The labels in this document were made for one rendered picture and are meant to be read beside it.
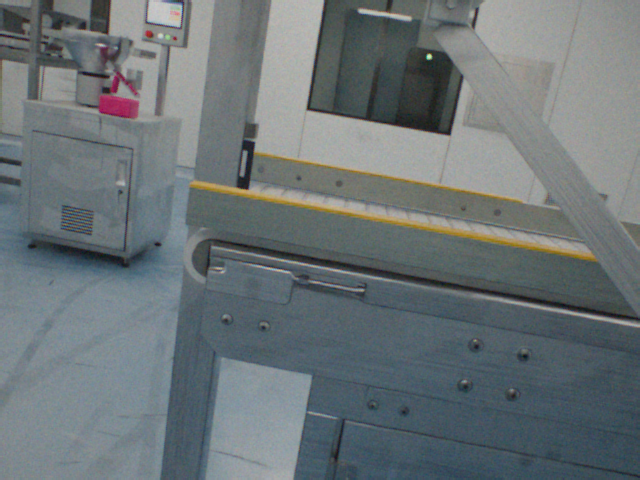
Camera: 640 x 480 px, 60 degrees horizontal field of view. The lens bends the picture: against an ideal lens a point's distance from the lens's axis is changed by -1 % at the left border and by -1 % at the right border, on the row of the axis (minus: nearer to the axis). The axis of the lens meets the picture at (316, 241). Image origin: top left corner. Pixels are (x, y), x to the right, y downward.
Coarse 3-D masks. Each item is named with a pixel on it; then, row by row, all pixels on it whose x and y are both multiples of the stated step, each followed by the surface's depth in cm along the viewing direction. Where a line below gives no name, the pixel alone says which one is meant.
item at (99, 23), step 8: (96, 0) 532; (104, 0) 531; (96, 8) 534; (104, 8) 533; (8, 16) 545; (16, 16) 544; (96, 16) 535; (104, 16) 535; (8, 24) 547; (16, 24) 546; (96, 24) 537; (104, 24) 536; (16, 32) 548; (24, 32) 547; (96, 32) 539; (104, 32) 538; (16, 48) 552; (64, 48) 546; (64, 56) 548
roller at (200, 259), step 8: (208, 240) 47; (216, 240) 47; (224, 240) 47; (200, 248) 47; (208, 248) 46; (192, 256) 47; (200, 256) 47; (208, 256) 47; (192, 264) 47; (200, 264) 47; (208, 264) 47; (200, 272) 47
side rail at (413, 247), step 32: (192, 192) 44; (192, 224) 45; (224, 224) 45; (256, 224) 44; (288, 224) 44; (320, 224) 44; (352, 224) 44; (384, 224) 44; (384, 256) 44; (416, 256) 44; (448, 256) 44; (480, 256) 44; (512, 256) 43; (544, 256) 43; (544, 288) 44; (576, 288) 44; (608, 288) 43
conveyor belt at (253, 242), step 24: (264, 192) 66; (288, 192) 69; (408, 216) 67; (432, 216) 70; (192, 240) 47; (240, 240) 47; (264, 240) 47; (528, 240) 65; (552, 240) 68; (360, 264) 46; (384, 264) 46; (480, 288) 46; (504, 288) 46; (528, 288) 46; (624, 312) 46
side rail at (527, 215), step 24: (264, 168) 71; (288, 168) 70; (312, 168) 70; (336, 192) 71; (360, 192) 70; (384, 192) 70; (408, 192) 70; (432, 192) 70; (456, 192) 69; (480, 216) 70; (504, 216) 70; (528, 216) 69; (552, 216) 69
